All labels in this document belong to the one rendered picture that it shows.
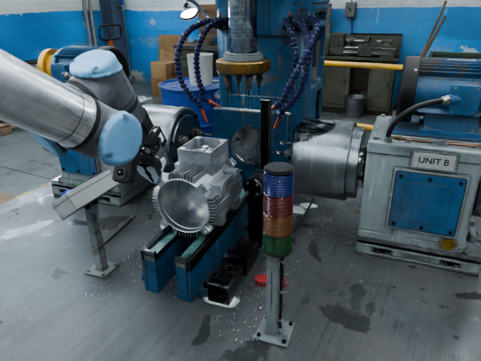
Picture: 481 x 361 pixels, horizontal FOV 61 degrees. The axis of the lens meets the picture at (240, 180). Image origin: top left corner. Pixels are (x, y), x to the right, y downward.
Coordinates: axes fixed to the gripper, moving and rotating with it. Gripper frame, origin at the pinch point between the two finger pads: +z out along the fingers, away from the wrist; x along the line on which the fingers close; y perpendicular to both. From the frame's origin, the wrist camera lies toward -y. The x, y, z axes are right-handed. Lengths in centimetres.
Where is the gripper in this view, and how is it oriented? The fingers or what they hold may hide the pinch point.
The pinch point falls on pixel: (154, 182)
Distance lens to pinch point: 108.3
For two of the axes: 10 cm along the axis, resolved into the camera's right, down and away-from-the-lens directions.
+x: -9.3, -1.4, 3.4
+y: 3.1, -7.9, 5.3
